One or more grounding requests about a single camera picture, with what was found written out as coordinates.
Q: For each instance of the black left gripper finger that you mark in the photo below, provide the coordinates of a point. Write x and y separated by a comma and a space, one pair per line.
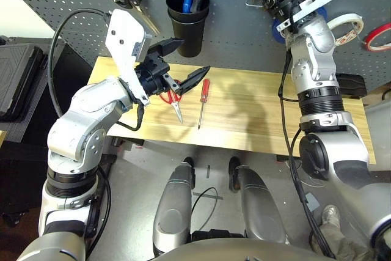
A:
168, 46
191, 82

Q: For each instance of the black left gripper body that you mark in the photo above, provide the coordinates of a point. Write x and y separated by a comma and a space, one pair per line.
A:
152, 74

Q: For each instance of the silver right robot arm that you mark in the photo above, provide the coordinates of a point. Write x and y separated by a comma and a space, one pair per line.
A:
314, 59

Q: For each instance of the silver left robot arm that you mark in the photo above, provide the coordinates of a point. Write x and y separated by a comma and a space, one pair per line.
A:
85, 111

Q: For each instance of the grey metal pegboard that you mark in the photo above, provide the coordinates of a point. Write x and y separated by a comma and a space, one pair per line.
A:
235, 28

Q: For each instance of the black plastic cup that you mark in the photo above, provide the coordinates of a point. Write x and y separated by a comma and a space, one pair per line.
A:
186, 18
187, 41

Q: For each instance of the white tape roll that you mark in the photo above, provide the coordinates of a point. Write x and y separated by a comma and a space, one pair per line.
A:
348, 16

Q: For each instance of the short dark floor tape strip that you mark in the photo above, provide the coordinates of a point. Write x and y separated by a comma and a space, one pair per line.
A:
209, 172

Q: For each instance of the red tape roll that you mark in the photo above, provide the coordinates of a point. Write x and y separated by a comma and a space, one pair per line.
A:
367, 42

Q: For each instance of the black plastic tool case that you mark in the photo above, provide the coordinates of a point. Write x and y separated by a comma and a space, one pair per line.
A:
354, 85

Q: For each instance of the long grey floor tape strip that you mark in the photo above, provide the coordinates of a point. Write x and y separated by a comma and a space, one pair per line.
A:
207, 196

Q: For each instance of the silver robot left leg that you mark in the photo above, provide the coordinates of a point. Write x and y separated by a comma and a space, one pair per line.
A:
174, 212

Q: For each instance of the silver robot leg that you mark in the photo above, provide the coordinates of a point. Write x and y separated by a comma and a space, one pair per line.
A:
174, 212
259, 212

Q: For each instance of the black ribbed hard case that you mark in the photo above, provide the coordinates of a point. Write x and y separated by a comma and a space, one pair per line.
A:
18, 74

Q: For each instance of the silver robot right leg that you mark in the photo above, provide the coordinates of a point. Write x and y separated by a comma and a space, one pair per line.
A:
259, 212

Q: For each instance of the light wooden side table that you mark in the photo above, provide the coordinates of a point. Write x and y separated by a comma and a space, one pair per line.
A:
2, 138

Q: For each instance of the grey foot pedal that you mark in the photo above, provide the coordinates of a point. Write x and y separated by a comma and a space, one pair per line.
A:
313, 203

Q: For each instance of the grey robot torso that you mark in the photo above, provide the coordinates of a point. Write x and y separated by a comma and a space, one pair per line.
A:
229, 252

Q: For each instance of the white sneaker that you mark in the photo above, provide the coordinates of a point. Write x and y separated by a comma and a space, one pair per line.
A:
331, 216

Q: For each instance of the olive trouser leg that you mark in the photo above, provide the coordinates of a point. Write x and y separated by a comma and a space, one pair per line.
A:
345, 248

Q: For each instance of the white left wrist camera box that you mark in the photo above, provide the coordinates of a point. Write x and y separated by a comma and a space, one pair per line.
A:
122, 35

